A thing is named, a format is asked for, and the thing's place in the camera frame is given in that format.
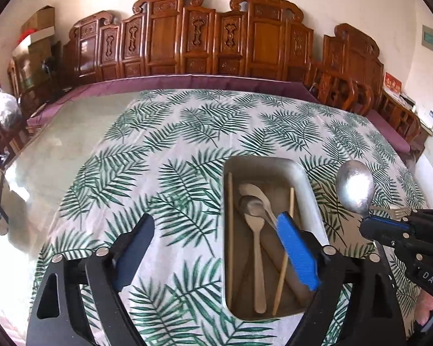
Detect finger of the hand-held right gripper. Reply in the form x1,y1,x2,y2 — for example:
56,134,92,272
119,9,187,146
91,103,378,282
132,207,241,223
359,215,412,242
400,208,433,228

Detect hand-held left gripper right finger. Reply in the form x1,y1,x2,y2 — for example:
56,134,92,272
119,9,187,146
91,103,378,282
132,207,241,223
277,212,408,346

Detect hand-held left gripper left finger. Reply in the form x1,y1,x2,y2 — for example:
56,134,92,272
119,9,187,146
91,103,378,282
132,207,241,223
25,213,156,346

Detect metal fork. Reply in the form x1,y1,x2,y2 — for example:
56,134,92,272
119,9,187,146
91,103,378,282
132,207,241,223
369,204,412,221

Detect beige spoon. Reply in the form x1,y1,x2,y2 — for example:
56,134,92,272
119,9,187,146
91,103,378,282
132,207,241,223
238,196,268,314

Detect large metal spoon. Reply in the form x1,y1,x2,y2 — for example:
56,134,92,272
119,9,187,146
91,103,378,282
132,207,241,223
335,159,376,220

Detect large white plastic spoon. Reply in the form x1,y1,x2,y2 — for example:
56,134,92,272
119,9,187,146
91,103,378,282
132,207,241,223
238,183,280,229

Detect rectangular metal tray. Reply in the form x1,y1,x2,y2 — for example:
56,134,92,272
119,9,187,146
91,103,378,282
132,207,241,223
223,156,327,321

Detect person's right hand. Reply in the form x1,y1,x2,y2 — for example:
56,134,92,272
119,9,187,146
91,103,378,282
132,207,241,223
417,291,433,328

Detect short purple seat cushion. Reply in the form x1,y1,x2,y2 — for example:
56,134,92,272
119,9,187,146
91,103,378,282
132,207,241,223
364,110,413,154

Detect white tabletop device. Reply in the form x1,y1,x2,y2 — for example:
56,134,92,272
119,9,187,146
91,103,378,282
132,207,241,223
417,106,433,127

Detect wooden side table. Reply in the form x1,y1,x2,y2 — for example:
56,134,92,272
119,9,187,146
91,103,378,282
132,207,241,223
377,90,431,153

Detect green leaf print tablecloth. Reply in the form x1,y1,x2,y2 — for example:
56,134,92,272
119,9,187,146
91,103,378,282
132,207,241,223
31,88,428,346

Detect red card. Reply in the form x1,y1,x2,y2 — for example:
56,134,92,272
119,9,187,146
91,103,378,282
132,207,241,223
384,72,402,95

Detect curved wooden armchair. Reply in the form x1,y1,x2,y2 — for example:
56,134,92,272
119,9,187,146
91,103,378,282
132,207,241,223
303,61,375,116

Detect narrow carved wooden chair back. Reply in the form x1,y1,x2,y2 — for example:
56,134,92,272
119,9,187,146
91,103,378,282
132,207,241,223
323,23,385,92

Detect long purple seat cushion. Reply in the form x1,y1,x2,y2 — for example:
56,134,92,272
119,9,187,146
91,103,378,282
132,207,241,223
27,74,319,127

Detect clear plastic bag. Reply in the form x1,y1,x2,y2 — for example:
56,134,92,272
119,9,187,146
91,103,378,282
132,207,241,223
0,85,23,131

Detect dark wooden cabinet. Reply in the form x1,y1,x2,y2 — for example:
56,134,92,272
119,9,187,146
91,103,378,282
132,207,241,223
6,38,65,110

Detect wide carved wooden sofa back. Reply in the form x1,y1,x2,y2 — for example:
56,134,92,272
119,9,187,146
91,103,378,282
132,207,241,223
61,0,315,88

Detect cardboard box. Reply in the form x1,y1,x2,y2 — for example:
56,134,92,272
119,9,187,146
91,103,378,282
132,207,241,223
21,5,55,38

